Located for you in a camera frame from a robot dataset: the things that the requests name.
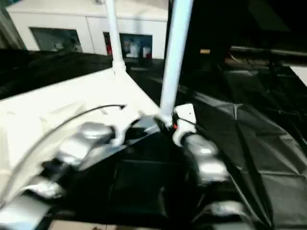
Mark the white plastic table leg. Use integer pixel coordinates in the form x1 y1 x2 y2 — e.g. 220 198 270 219
159 0 194 127
105 0 127 75

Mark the white plastic table top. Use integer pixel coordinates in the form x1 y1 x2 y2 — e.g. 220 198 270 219
0 68 168 204

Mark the black work mat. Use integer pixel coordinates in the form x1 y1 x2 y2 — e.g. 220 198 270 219
0 49 307 228

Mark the long black bar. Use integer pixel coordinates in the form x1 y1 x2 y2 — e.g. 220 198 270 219
230 46 307 55

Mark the white glass-door cabinet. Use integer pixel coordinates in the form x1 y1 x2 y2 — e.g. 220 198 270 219
6 0 168 60

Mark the white side board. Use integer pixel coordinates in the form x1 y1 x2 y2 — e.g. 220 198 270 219
289 66 307 87

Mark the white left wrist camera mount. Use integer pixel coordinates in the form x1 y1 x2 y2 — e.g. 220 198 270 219
111 115 142 147

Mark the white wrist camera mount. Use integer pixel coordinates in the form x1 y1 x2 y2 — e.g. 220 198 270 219
111 115 142 147
172 103 198 147

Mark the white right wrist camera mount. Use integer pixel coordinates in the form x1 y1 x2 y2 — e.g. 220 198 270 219
172 103 198 147

